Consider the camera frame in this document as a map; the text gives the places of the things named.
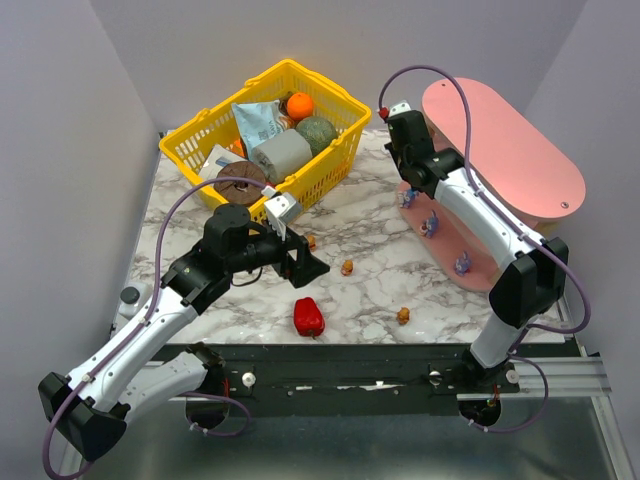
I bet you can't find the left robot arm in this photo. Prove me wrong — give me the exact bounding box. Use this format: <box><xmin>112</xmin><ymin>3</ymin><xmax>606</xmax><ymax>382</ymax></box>
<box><xmin>38</xmin><ymin>194</ymin><xmax>329</xmax><ymax>463</ymax></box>

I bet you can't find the pink three-tier shelf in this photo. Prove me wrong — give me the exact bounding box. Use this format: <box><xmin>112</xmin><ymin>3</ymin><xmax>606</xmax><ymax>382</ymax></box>
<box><xmin>400</xmin><ymin>78</ymin><xmax>586</xmax><ymax>293</ymax></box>

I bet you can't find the black mounting rail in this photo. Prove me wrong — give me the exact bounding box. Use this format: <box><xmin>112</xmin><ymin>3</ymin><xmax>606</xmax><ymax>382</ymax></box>
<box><xmin>205</xmin><ymin>344</ymin><xmax>519</xmax><ymax>417</ymax></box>

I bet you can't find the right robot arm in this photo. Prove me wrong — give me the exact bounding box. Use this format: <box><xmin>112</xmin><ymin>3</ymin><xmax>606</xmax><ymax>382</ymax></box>
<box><xmin>379</xmin><ymin>108</ymin><xmax>569</xmax><ymax>384</ymax></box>

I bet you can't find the white package blue handle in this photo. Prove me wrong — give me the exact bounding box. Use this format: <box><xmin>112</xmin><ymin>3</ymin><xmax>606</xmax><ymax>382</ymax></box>
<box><xmin>199</xmin><ymin>144</ymin><xmax>244</xmax><ymax>180</ymax></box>

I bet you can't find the green melon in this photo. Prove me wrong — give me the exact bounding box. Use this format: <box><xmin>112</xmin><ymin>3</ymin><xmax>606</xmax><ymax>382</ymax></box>
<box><xmin>295</xmin><ymin>116</ymin><xmax>338</xmax><ymax>156</ymax></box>

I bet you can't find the white bottle black cap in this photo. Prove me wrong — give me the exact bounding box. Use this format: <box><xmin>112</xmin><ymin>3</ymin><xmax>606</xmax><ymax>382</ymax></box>
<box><xmin>118</xmin><ymin>281</ymin><xmax>152</xmax><ymax>320</ymax></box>

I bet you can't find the purple bunny toy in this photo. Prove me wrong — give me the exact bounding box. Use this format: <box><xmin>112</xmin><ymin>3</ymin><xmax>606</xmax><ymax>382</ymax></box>
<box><xmin>454</xmin><ymin>251</ymin><xmax>472</xmax><ymax>277</ymax></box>

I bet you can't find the grey paper towel roll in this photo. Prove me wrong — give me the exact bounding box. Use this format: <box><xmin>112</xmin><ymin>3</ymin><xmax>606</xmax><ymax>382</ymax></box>
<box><xmin>251</xmin><ymin>129</ymin><xmax>313</xmax><ymax>185</ymax></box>

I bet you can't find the orange fruit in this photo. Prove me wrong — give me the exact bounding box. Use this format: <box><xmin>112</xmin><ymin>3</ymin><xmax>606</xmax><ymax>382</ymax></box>
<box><xmin>286</xmin><ymin>92</ymin><xmax>314</xmax><ymax>122</ymax></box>
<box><xmin>231</xmin><ymin>139</ymin><xmax>246</xmax><ymax>156</ymax></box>

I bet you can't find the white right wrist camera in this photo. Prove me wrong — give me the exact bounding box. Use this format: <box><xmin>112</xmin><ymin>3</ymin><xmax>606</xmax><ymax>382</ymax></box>
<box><xmin>378</xmin><ymin>100</ymin><xmax>411</xmax><ymax>123</ymax></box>

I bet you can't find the yellow plastic shopping basket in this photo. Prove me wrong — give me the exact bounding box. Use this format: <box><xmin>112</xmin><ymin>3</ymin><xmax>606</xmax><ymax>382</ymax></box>
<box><xmin>159</xmin><ymin>59</ymin><xmax>371</xmax><ymax>208</ymax></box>

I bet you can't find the red bell pepper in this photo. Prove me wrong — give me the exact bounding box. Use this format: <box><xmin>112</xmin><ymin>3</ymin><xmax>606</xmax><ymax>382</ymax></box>
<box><xmin>293</xmin><ymin>297</ymin><xmax>325</xmax><ymax>337</ymax></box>

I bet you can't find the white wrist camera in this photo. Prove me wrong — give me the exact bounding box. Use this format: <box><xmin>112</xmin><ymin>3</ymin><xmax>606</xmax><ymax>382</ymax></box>
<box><xmin>261</xmin><ymin>185</ymin><xmax>303</xmax><ymax>241</ymax></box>
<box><xmin>378</xmin><ymin>100</ymin><xmax>411</xmax><ymax>123</ymax></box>

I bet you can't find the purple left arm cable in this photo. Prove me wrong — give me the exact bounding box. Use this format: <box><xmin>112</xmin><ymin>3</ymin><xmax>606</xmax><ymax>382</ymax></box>
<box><xmin>41</xmin><ymin>177</ymin><xmax>276</xmax><ymax>480</ymax></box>

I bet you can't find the light blue chips bag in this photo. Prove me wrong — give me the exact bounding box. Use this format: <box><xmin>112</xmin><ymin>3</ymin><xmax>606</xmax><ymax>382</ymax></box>
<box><xmin>231</xmin><ymin>100</ymin><xmax>286</xmax><ymax>156</ymax></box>

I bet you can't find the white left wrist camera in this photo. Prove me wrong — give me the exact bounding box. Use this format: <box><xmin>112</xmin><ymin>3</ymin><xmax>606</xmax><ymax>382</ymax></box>
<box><xmin>261</xmin><ymin>185</ymin><xmax>303</xmax><ymax>241</ymax></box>

